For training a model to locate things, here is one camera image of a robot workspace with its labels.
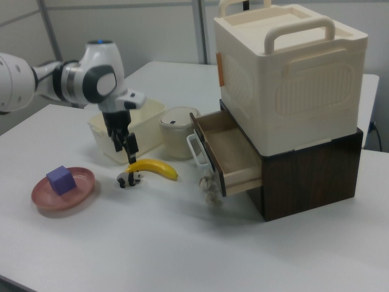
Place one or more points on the wooden drawer with dark front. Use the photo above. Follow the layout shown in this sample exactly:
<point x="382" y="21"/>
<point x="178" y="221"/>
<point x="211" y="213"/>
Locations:
<point x="231" y="149"/>

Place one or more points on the pink round plate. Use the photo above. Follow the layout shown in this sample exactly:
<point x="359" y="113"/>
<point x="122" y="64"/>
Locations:
<point x="76" y="191"/>

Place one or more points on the yellow banana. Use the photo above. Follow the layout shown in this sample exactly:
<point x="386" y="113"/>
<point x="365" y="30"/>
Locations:
<point x="155" y="167"/>

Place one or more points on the orange latch on box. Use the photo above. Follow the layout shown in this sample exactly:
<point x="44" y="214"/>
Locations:
<point x="220" y="70"/>

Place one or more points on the black post behind box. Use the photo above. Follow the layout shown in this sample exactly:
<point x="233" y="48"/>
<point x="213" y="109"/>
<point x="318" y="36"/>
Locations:
<point x="246" y="3"/>

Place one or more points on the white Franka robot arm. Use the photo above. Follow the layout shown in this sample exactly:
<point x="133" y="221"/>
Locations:
<point x="73" y="79"/>

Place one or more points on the small white hanging basket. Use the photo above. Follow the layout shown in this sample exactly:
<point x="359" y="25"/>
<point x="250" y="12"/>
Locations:
<point x="197" y="153"/>

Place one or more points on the round cream lidded container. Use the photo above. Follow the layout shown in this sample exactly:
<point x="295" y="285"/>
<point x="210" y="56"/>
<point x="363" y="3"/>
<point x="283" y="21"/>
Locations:
<point x="177" y="134"/>

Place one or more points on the black and white panda toy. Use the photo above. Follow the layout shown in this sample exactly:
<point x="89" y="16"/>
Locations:
<point x="129" y="179"/>

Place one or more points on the purple cube block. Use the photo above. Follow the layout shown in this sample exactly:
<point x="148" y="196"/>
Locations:
<point x="60" y="181"/>

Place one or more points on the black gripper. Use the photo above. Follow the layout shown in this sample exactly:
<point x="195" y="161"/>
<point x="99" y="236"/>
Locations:
<point x="117" y="121"/>

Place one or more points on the dark wood drawer cabinet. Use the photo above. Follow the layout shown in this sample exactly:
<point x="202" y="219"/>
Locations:
<point x="307" y="182"/>

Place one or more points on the cream open plastic bin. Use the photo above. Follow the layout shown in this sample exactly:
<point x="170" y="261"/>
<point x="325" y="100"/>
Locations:
<point x="149" y="121"/>

